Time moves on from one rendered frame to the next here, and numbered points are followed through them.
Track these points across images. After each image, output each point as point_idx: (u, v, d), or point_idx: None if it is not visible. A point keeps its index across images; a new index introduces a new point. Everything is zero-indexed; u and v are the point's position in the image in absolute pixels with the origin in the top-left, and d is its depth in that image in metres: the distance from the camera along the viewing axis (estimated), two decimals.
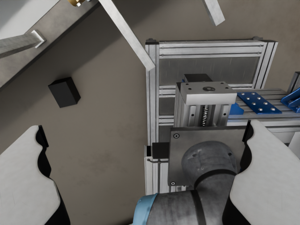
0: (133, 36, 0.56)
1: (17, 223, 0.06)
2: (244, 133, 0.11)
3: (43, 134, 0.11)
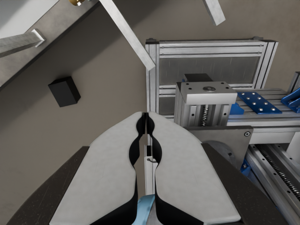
0: (133, 36, 0.56)
1: (98, 195, 0.07)
2: (147, 126, 0.12)
3: (143, 122, 0.12)
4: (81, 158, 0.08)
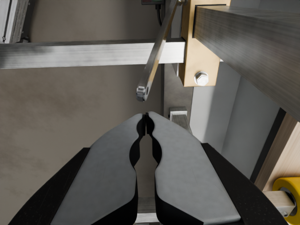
0: None
1: (98, 196, 0.07)
2: (147, 126, 0.12)
3: (143, 123, 0.12)
4: (81, 160, 0.08)
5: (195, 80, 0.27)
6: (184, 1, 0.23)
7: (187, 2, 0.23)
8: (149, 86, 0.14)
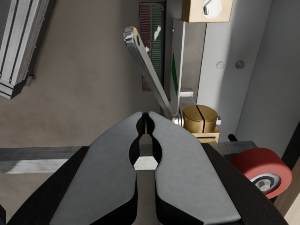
0: None
1: (98, 195, 0.07)
2: (147, 126, 0.12)
3: (143, 122, 0.12)
4: (81, 158, 0.08)
5: None
6: (180, 122, 0.26)
7: (183, 123, 0.26)
8: (142, 61, 0.11)
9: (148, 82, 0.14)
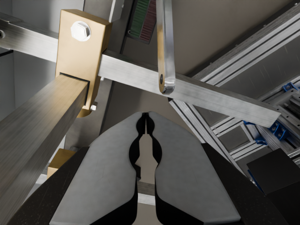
0: (153, 198, 0.38)
1: (98, 195, 0.07)
2: (147, 126, 0.12)
3: (143, 122, 0.12)
4: (81, 158, 0.08)
5: None
6: None
7: None
8: (166, 55, 0.10)
9: (169, 11, 0.10)
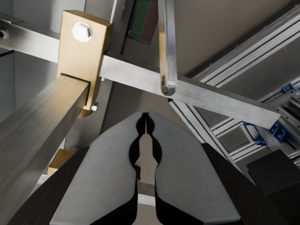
0: (153, 198, 0.38)
1: (98, 195, 0.07)
2: (147, 126, 0.12)
3: (143, 122, 0.12)
4: (81, 158, 0.08)
5: None
6: None
7: None
8: (168, 56, 0.10)
9: (172, 13, 0.10)
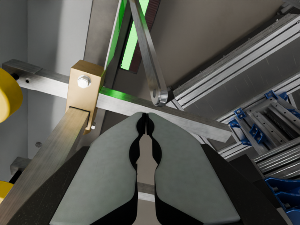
0: (140, 193, 0.48)
1: (98, 195, 0.07)
2: (147, 127, 0.12)
3: (143, 122, 0.12)
4: (81, 158, 0.08)
5: None
6: None
7: None
8: (156, 73, 0.12)
9: (153, 50, 0.13)
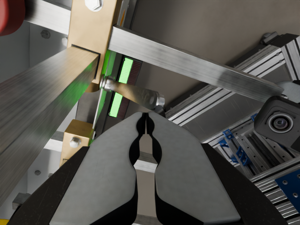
0: None
1: (98, 195, 0.07)
2: (147, 126, 0.12)
3: (143, 122, 0.12)
4: (81, 158, 0.08)
5: (101, 0, 0.21)
6: (104, 78, 0.28)
7: (102, 77, 0.27)
8: (149, 90, 0.14)
9: (141, 87, 0.16)
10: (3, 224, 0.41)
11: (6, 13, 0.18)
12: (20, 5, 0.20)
